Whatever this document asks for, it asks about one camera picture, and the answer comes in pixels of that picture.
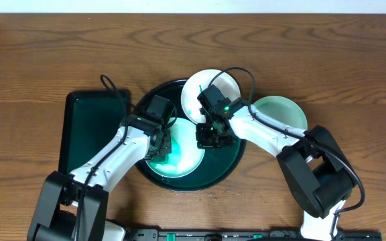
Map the green sponge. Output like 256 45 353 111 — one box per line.
159 137 182 165

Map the mint plate bottom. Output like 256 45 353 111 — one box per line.
146 118 205 178

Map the mint plate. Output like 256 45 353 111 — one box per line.
146 118 205 178
253 96 308 129

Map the white plate top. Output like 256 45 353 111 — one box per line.
181 69 241 124

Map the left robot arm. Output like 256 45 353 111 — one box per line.
27 112 173 240

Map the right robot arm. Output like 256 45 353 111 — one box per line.
197 95 363 240

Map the round black tray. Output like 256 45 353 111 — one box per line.
135 80 246 192

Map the rectangular black tray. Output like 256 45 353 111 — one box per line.
58 90 129 173

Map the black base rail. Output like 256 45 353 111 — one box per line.
131 228 383 241

